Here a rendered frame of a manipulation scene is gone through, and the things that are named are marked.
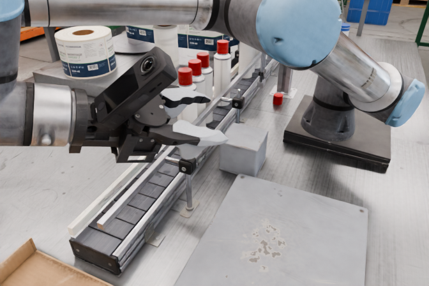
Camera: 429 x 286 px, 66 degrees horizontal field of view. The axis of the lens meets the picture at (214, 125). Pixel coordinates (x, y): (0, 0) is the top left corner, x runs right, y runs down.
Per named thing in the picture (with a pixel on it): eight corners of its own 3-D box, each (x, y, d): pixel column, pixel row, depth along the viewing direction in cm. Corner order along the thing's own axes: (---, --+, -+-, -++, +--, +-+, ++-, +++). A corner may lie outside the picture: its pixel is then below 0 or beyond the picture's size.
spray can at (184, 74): (184, 135, 91) (180, 64, 80) (201, 138, 89) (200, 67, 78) (175, 144, 87) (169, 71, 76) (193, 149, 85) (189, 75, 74)
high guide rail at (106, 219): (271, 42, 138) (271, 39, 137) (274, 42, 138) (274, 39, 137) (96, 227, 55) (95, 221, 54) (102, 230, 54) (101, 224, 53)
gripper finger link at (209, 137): (214, 157, 52) (158, 142, 49) (231, 133, 48) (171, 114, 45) (214, 173, 50) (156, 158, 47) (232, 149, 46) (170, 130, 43)
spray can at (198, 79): (193, 124, 95) (189, 55, 85) (209, 127, 94) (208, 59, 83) (184, 133, 91) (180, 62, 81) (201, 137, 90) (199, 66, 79)
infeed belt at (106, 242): (284, 30, 191) (285, 23, 189) (298, 32, 188) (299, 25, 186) (77, 254, 63) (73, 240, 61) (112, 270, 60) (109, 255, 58)
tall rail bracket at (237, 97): (220, 133, 101) (221, 83, 92) (242, 138, 98) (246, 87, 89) (216, 138, 98) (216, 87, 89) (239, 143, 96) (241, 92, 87)
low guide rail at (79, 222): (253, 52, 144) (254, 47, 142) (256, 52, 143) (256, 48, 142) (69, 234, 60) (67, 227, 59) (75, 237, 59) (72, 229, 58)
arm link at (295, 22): (382, 70, 87) (246, -45, 52) (438, 92, 76) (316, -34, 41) (356, 110, 90) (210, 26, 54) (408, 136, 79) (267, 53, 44)
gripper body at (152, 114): (145, 125, 53) (64, 121, 46) (163, 85, 47) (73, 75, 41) (156, 164, 48) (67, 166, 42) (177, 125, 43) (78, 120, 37)
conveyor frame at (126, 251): (281, 32, 192) (282, 23, 190) (301, 34, 188) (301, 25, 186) (73, 255, 64) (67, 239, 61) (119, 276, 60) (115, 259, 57)
